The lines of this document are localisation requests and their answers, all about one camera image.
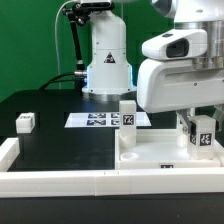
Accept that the black cable bundle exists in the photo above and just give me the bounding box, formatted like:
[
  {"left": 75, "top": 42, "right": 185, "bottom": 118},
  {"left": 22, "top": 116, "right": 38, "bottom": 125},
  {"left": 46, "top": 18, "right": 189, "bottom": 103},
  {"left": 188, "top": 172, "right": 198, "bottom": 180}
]
[{"left": 39, "top": 73, "right": 88, "bottom": 91}]

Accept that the white cable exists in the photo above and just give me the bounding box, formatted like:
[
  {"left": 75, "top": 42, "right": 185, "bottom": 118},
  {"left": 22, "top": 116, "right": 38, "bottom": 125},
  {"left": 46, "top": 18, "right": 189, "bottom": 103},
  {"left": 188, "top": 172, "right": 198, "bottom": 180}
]
[{"left": 54, "top": 0, "right": 81, "bottom": 90}]

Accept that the white U-shaped obstacle fence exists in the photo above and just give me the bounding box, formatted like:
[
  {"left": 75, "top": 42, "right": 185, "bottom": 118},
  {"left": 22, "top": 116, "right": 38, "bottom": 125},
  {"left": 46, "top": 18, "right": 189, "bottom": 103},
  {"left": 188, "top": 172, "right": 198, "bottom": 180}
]
[{"left": 0, "top": 129, "right": 224, "bottom": 198}]

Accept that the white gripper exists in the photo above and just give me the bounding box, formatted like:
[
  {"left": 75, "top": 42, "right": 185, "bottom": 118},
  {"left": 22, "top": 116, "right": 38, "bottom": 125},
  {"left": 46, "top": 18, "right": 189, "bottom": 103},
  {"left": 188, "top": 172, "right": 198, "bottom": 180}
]
[{"left": 137, "top": 59, "right": 224, "bottom": 134}]

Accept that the white marker sheet with tags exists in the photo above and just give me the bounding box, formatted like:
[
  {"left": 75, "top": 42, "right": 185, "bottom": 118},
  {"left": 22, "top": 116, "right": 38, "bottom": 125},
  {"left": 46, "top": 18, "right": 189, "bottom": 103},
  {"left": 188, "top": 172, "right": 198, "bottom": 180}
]
[{"left": 65, "top": 112, "right": 151, "bottom": 128}]

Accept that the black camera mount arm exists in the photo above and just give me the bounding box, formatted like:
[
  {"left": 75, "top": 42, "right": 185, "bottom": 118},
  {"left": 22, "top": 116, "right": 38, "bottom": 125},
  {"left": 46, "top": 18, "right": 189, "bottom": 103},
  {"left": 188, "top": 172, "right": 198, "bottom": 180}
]
[{"left": 61, "top": 1, "right": 115, "bottom": 78}]

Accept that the white square table top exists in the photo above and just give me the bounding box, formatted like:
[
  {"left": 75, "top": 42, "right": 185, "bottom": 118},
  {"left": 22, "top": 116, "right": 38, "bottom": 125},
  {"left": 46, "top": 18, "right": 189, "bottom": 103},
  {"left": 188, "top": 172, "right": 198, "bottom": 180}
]
[{"left": 115, "top": 129, "right": 224, "bottom": 169}]

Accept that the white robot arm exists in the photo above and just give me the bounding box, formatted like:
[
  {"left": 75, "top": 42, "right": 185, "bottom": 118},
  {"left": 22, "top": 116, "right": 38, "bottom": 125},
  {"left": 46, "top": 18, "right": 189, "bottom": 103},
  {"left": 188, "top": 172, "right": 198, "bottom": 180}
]
[{"left": 81, "top": 0, "right": 224, "bottom": 120}]

